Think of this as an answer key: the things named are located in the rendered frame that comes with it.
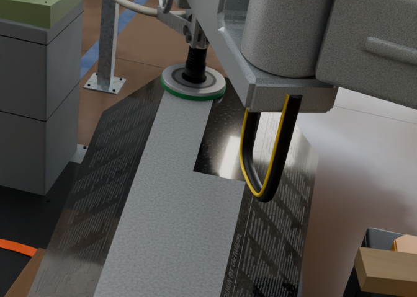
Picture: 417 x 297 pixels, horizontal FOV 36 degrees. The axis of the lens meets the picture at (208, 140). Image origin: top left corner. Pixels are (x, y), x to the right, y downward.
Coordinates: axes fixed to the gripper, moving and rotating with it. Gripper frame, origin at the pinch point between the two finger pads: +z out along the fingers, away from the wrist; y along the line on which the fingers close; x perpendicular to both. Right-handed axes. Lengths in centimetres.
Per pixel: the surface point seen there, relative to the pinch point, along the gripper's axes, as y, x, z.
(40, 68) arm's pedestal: 30, -50, 17
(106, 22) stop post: -56, 13, 49
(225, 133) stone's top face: 116, -21, -9
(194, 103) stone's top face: 97, -22, -7
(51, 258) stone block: 134, -79, 4
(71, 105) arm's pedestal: 12, -31, 50
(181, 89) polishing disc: 92, -24, -9
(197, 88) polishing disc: 92, -18, -9
